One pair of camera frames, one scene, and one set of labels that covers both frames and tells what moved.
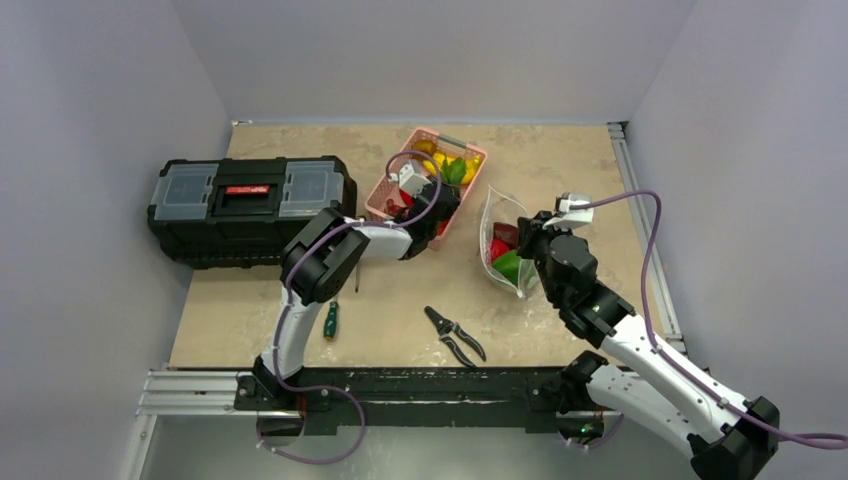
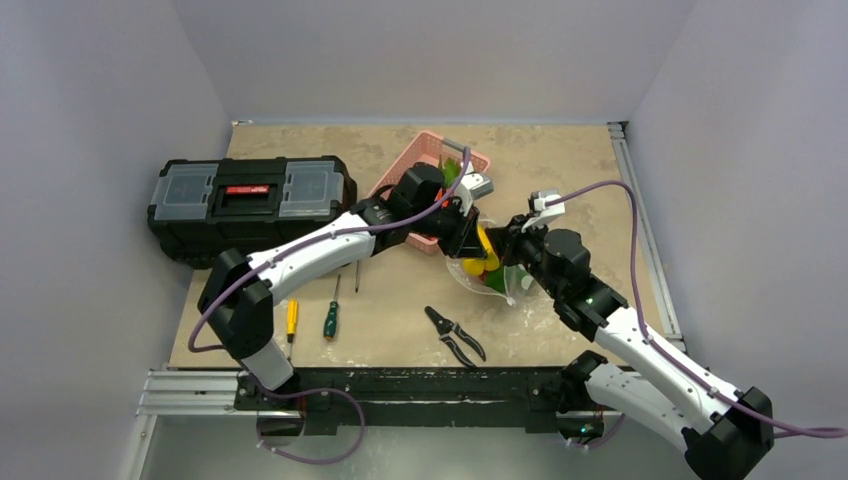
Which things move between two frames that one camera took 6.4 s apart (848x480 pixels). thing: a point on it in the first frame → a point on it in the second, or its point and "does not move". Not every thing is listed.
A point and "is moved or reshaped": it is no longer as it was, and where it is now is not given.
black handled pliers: [446, 328] does not move
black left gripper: [453, 198] → [464, 241]
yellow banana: [471, 166] → [492, 261]
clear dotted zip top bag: [498, 234] is moved or reshaped
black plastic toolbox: [230, 213] does not move
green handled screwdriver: [331, 321] does not move
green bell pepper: [515, 268] is moved or reshaped
